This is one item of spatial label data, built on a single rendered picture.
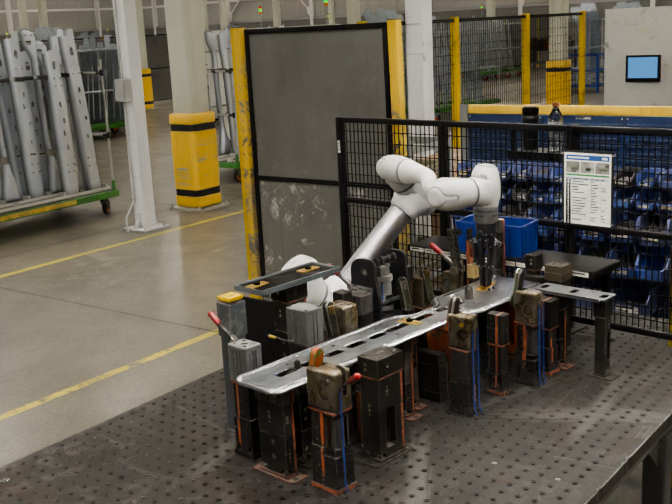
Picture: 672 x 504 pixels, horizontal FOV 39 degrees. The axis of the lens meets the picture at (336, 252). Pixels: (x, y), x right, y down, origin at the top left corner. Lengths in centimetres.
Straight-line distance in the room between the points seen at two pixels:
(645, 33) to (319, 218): 490
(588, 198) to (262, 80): 278
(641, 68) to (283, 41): 483
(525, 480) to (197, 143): 845
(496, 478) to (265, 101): 375
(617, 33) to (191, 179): 481
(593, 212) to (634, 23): 616
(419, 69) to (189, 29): 383
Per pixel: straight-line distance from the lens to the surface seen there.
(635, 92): 998
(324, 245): 595
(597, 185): 388
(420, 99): 774
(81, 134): 1111
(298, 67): 588
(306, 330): 302
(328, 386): 263
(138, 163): 1004
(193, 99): 1088
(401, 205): 393
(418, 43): 772
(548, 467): 291
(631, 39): 997
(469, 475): 285
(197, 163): 1087
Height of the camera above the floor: 198
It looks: 13 degrees down
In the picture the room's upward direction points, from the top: 3 degrees counter-clockwise
